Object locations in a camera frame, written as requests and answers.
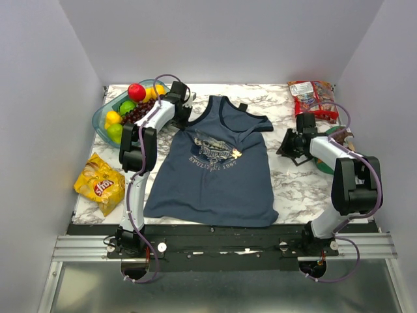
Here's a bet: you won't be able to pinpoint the gold brooch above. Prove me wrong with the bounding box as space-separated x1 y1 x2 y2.
231 149 242 159

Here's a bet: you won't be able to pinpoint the blue printed tank top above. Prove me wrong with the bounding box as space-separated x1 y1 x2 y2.
144 96 278 228

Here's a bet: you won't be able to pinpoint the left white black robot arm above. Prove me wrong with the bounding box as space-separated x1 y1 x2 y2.
115 78 195 258

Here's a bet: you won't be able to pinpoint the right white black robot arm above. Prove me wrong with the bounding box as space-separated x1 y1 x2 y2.
277 113 383 256

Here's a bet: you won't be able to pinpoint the orange fruit top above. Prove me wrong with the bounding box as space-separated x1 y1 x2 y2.
151 84 165 100

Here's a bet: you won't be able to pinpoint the red candy bag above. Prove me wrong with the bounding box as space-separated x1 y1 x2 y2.
287 80 339 124

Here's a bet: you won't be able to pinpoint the dark purple grape bunch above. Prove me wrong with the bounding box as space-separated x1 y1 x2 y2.
121 99 155 125

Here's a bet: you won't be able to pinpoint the red apple top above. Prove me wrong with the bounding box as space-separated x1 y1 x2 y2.
127 83 147 102

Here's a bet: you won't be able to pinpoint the green fruit middle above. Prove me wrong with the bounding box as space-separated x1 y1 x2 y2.
119 100 136 117

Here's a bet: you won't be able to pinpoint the yellow lemon left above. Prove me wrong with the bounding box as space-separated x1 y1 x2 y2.
105 110 122 128

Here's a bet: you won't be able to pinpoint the green pear front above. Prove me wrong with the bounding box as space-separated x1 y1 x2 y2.
107 123 123 144

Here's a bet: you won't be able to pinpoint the teal plastic fruit container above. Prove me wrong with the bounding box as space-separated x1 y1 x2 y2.
92 79 170 149

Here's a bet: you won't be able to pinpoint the yellow Lays chips bag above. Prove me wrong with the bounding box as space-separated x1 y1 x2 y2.
74 153 125 216

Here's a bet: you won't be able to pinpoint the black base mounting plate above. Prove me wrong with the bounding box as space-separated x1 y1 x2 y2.
67 222 382 277

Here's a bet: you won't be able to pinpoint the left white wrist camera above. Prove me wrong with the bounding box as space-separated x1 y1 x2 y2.
184 92 196 108

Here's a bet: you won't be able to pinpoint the aluminium rail frame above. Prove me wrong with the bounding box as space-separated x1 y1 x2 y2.
38 233 414 312

